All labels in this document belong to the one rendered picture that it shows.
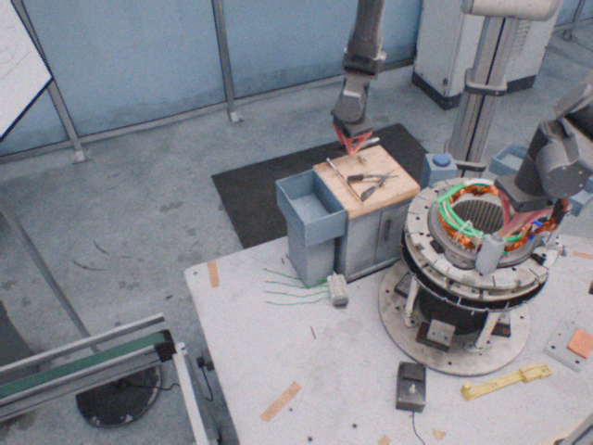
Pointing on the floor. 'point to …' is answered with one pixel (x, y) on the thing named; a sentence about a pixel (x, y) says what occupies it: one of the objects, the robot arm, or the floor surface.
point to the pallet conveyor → (107, 370)
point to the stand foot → (127, 411)
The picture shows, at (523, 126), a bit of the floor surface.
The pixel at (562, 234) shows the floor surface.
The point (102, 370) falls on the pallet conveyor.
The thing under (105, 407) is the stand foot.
